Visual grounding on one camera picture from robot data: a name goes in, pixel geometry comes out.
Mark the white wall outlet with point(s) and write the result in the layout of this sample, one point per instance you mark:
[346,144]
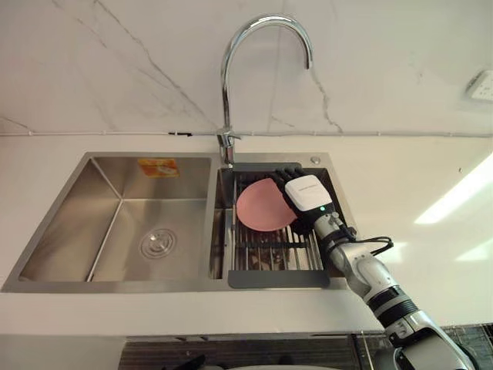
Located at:
[480,86]

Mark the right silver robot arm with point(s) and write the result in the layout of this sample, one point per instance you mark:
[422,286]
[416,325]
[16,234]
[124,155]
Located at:
[377,281]

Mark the pink cup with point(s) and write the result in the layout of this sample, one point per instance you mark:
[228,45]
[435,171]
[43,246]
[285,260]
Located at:
[260,204]

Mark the chrome gooseneck faucet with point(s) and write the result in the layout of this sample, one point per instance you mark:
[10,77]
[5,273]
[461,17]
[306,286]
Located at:
[226,96]

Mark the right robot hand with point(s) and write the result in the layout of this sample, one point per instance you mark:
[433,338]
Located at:
[308,192]

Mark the orange sticker label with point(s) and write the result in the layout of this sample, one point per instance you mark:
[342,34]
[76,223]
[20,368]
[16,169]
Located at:
[158,167]

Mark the round chrome sink knob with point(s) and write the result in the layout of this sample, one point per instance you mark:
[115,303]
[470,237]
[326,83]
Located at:
[316,159]

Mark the metal drying rack grey ends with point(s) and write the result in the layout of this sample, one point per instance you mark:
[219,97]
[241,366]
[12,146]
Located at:
[269,277]

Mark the stainless steel double sink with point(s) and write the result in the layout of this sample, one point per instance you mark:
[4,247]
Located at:
[96,216]

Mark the round metal drain strainer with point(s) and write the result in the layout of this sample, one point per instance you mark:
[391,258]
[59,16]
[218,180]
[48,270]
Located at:
[158,243]

